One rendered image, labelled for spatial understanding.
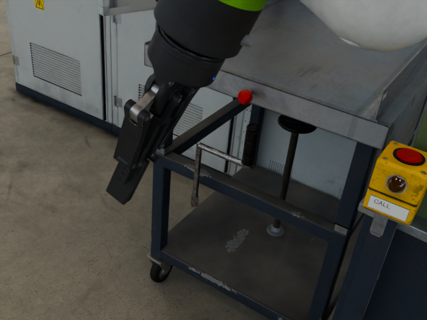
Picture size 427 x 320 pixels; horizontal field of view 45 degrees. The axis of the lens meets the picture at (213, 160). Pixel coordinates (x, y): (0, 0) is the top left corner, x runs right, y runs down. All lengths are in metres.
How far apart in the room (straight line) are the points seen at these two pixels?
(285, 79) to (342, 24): 0.80
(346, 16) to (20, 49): 2.54
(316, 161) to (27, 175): 1.21
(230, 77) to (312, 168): 0.90
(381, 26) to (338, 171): 1.60
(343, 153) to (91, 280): 0.99
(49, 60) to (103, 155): 0.59
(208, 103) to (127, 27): 0.48
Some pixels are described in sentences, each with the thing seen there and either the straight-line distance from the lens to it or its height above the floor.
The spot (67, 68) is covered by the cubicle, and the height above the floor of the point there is 0.27.
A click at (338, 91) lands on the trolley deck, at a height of 0.85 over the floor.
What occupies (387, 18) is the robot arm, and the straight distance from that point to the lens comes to 0.38.
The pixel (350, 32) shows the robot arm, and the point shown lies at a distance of 0.39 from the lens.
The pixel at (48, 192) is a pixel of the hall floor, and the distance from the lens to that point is 2.20.
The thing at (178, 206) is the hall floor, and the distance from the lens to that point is 2.10.
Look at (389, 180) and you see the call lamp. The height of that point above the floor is 0.88.
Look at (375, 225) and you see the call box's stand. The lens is 0.92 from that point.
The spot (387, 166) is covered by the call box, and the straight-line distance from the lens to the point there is 0.84.
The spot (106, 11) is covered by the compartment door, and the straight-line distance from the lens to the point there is 1.51.
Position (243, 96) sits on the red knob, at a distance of 1.12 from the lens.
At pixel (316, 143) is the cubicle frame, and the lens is 1.95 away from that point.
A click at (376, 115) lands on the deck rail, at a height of 0.86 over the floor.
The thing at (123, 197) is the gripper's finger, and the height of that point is 0.92.
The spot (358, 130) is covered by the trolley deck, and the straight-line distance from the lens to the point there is 1.09.
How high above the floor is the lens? 1.31
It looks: 33 degrees down
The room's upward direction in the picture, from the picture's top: 6 degrees clockwise
